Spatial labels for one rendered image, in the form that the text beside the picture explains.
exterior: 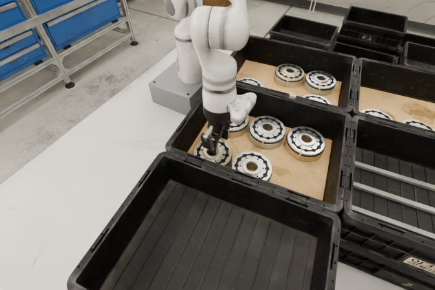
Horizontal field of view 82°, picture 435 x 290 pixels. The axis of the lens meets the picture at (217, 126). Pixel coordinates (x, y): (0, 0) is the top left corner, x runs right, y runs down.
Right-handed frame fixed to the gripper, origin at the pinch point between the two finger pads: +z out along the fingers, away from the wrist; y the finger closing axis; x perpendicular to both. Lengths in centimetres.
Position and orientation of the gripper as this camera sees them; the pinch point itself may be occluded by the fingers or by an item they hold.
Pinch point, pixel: (219, 142)
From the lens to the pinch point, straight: 67.1
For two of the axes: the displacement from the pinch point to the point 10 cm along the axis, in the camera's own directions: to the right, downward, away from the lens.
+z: 0.0, 6.8, 7.3
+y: -4.9, 6.4, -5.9
